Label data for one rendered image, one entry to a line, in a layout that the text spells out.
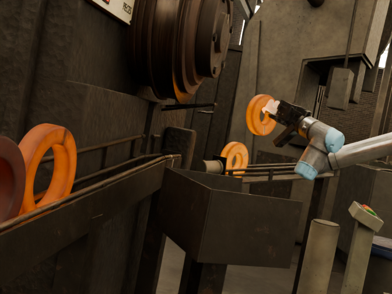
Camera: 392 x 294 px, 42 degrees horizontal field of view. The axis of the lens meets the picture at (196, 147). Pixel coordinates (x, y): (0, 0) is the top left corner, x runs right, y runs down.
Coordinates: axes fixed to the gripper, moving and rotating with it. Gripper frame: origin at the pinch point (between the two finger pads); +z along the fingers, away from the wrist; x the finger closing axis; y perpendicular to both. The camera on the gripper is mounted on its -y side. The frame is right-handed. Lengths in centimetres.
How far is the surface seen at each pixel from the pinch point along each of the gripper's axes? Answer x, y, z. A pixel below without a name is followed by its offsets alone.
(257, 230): 72, -7, -70
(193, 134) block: 27.2, -14.5, 2.9
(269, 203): 71, -2, -69
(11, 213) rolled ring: 115, -11, -57
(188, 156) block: 27.7, -22.2, 0.6
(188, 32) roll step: 57, 20, -11
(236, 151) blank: 1.6, -19.4, 3.3
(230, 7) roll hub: 35.1, 30.3, -0.7
